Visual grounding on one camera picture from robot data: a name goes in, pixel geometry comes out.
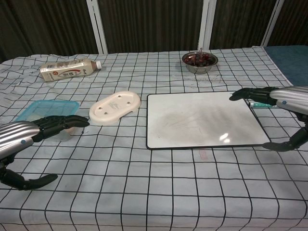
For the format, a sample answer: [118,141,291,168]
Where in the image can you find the white metal frame post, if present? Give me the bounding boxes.
[261,0,286,47]
[197,0,217,51]
[86,0,108,54]

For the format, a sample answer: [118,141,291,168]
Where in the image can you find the white black-grid tablecloth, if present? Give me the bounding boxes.
[0,45,308,231]

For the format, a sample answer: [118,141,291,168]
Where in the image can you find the cream plastic soap dish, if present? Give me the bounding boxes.
[89,90,141,126]

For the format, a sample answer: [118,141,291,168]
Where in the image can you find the dark red cherries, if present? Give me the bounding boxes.
[184,53,215,67]

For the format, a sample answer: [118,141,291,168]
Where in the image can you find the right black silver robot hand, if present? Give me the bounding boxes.
[228,86,308,153]

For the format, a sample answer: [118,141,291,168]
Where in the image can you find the blue-lidded clear plastic container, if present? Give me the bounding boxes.
[14,100,80,142]

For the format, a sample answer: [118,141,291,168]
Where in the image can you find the teal blue table pad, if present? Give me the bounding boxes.
[264,44,308,87]

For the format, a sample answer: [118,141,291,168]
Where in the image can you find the black-framed whiteboard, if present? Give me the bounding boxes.
[146,91,272,151]

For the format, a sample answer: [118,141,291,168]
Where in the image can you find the teal marker pen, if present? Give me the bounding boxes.
[249,102,277,108]

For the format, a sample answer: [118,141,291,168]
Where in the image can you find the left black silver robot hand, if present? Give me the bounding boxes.
[0,115,90,191]

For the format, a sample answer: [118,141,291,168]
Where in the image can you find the stainless steel bowl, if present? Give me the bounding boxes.
[181,51,218,75]

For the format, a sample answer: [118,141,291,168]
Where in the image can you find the beige milk tea bottle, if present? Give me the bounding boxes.
[39,57,102,83]

